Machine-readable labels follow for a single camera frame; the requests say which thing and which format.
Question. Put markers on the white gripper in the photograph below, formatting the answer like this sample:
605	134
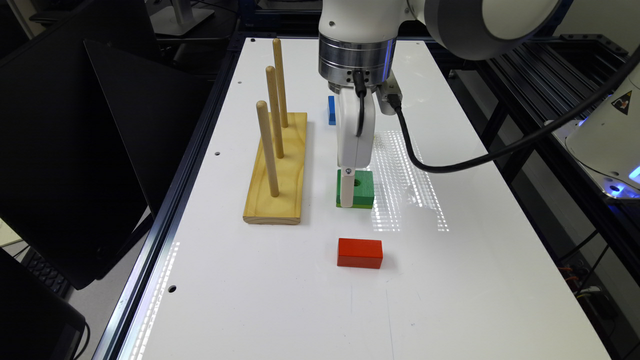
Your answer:
353	151

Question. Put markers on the green square block with hole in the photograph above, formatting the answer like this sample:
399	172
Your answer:
364	192

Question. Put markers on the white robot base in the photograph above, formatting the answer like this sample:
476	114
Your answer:
606	143

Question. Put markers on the blue square block with hole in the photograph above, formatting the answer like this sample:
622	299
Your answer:
331	111

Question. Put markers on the red rectangular block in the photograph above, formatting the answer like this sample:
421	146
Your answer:
360	253

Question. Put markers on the far wooden peg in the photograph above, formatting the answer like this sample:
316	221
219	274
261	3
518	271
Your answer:
280	80

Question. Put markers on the wooden peg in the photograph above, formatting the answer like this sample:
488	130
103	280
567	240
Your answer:
267	145
280	80
276	133

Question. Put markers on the near wooden peg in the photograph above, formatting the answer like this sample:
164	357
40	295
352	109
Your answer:
267	145

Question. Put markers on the wooden peg base board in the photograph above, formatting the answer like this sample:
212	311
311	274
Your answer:
285	209

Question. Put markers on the middle wooden peg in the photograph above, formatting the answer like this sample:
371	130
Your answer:
276	133

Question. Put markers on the monitor stand in background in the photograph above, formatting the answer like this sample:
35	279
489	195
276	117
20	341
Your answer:
179	18

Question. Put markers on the large black monitor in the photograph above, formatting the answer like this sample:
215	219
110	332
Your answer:
91	138

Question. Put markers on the black keyboard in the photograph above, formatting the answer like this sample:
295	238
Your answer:
46	273

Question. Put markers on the black aluminium frame rail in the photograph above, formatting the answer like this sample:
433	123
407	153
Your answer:
513	95

